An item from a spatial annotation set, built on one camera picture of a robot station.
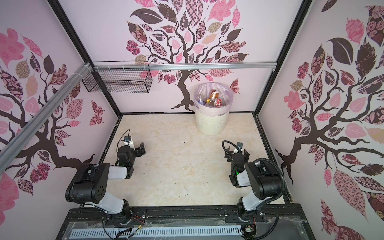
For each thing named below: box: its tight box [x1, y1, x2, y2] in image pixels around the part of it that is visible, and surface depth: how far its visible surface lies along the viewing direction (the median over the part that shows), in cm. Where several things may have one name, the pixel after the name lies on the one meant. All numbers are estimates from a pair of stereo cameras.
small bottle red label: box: [214, 98, 223, 108], surface depth 97 cm
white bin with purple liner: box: [193, 82, 234, 136], surface depth 100 cm
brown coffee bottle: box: [209, 89, 220, 99], surface depth 102 cm
